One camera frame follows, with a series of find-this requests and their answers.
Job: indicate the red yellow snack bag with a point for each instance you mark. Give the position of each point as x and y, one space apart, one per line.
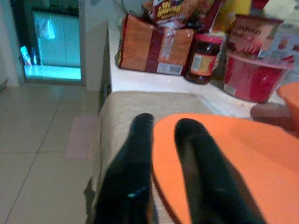
168 11

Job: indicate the orange bowl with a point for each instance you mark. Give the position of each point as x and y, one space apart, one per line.
290 98

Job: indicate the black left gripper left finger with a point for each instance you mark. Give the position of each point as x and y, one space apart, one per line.
130 175

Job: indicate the red plastic container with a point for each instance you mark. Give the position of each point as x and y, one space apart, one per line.
252 79

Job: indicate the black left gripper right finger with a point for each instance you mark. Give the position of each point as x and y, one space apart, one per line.
210 182

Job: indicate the orange plate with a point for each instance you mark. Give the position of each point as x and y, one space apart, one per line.
257 168

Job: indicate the orange maroon snack bag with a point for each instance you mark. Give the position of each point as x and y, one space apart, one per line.
140 46

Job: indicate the pink floor mat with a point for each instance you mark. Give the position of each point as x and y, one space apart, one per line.
80 140

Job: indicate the white printed food package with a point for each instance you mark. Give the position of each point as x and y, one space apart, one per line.
285 39

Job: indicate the beige woven table cloth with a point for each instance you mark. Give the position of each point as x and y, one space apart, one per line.
121 105

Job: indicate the glass jar with red lid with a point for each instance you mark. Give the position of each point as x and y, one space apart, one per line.
202 65

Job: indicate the glass door dark frame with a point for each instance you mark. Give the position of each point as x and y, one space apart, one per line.
58 46

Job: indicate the yellow package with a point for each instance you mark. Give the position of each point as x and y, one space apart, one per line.
233 11

